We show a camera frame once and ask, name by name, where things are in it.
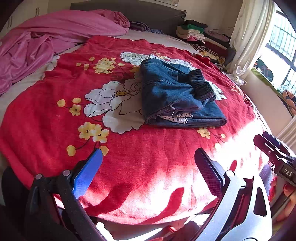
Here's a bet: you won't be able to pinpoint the blue denim pants lace trim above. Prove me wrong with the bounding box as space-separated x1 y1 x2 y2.
140 58 227 128

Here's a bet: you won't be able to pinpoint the right hand red nails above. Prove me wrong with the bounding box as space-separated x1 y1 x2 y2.
268 176 295 224

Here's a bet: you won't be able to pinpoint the red floral blanket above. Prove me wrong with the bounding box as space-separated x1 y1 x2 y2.
1 36 268 225

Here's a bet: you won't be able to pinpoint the window with metal grille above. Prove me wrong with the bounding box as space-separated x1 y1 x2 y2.
250 9 296 117

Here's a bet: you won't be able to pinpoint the pile of folded clothes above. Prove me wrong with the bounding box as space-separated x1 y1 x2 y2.
176 20 236 72

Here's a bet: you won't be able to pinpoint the beige mattress cover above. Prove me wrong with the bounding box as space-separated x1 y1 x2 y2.
0 29 200 204

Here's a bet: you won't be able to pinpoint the pink bed sheet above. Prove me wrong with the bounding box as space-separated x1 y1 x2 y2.
1 9 130 94

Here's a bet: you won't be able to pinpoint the cream window curtain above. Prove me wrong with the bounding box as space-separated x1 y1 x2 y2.
226 1 275 86

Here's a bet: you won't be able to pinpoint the dark grey headboard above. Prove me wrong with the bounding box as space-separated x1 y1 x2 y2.
70 0 186 36

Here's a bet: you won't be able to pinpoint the cream wardrobe with handles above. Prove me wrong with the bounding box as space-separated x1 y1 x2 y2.
1 0 49 38

